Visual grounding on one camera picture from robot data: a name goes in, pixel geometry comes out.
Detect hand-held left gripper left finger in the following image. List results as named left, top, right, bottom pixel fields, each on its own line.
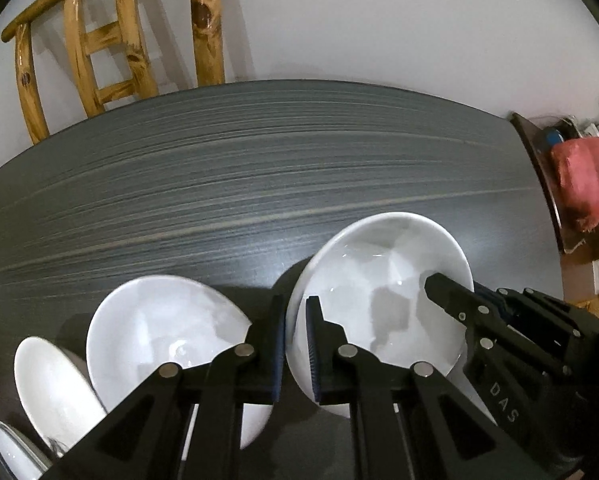
left=39, top=294, right=286, bottom=480

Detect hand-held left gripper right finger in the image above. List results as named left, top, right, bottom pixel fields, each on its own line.
left=305, top=296, right=555, bottom=480

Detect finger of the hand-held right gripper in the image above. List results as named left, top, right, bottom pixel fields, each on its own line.
left=423, top=272, right=511, bottom=357
left=473, top=284, right=586, bottom=377

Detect white ceramic bowl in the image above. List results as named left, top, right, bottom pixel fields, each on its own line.
left=284, top=211, right=475, bottom=418

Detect white bowl with red pattern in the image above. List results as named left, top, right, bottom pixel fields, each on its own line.
left=86, top=274, right=275, bottom=450

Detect small deep plate pink flower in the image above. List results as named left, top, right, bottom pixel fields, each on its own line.
left=13, top=335, right=109, bottom=463

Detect white plate with pink flowers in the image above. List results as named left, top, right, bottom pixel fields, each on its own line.
left=0, top=420, right=50, bottom=480

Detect red bag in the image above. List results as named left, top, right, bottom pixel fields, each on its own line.
left=551, top=136, right=599, bottom=233

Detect wooden chair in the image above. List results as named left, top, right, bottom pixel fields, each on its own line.
left=0, top=0, right=227, bottom=146

